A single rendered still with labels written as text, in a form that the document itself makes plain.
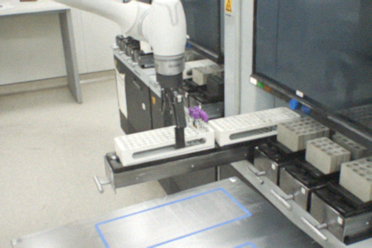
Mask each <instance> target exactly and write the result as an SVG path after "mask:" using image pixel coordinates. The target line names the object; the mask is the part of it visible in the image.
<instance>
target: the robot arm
mask: <svg viewBox="0 0 372 248"><path fill-rule="evenodd" d="M50 1H53V2H56V3H59V4H63V5H65V6H69V7H72V8H73V7H74V8H77V9H81V10H84V11H87V12H90V13H94V14H97V15H100V16H102V17H105V18H106V19H108V20H111V21H113V22H115V23H117V24H118V25H119V26H120V28H121V32H123V33H125V34H127V35H129V36H131V37H133V38H135V39H136V40H139V41H140V40H141V41H143V42H146V43H149V44H150V46H151V47H152V48H153V52H154V55H153V56H154V67H155V71H156V72H157V73H158V85H159V86H160V88H161V99H160V111H161V112H162V115H163V116H162V119H163V128H165V127H171V126H173V119H172V114H173V116H174V121H175V126H176V127H174V133H175V148H176V149H180V148H185V133H184V128H186V127H187V123H186V118H185V111H184V103H183V95H180V92H179V90H178V88H179V87H180V86H181V85H182V84H183V71H184V70H185V57H184V56H185V53H184V48H185V43H186V23H185V15H184V11H183V7H182V4H181V2H180V1H179V0H153V2H152V5H150V4H145V3H141V2H137V1H130V2H129V3H120V2H116V1H113V0H50ZM171 109H172V111H171ZM172 112H173V113H172Z"/></svg>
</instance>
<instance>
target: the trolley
mask: <svg viewBox="0 0 372 248"><path fill-rule="evenodd" d="M11 245H12V248H324V247H323V246H322V245H321V244H319V243H317V242H316V241H315V240H314V239H313V238H311V237H310V236H309V235H308V234H306V233H305V231H303V230H302V229H301V228H300V227H299V226H297V225H296V224H295V223H294V222H292V221H291V220H290V219H289V218H288V217H286V216H285V215H283V214H282V213H281V212H280V211H279V210H277V209H276V208H274V207H273V206H272V205H271V204H270V203H268V202H267V201H266V200H265V199H264V198H262V197H261V196H260V195H258V194H257V193H256V192H255V191H253V190H252V188H250V187H249V186H248V185H247V184H246V183H244V182H243V181H241V180H240V179H239V178H238V177H237V176H234V177H230V178H226V179H223V180H219V181H216V182H212V183H208V184H204V185H201V186H200V187H196V188H192V189H188V190H185V191H182V192H179V193H175V194H171V195H167V196H164V197H160V198H157V199H153V200H149V201H146V202H143V203H138V204H135V205H131V206H127V207H125V208H121V209H117V210H114V211H109V212H106V213H103V214H99V215H95V216H92V217H89V218H85V219H81V220H78V221H74V222H72V223H67V224H64V225H60V226H56V227H53V228H50V229H46V230H42V231H39V232H35V233H32V234H28V235H24V236H21V237H17V238H15V239H11Z"/></svg>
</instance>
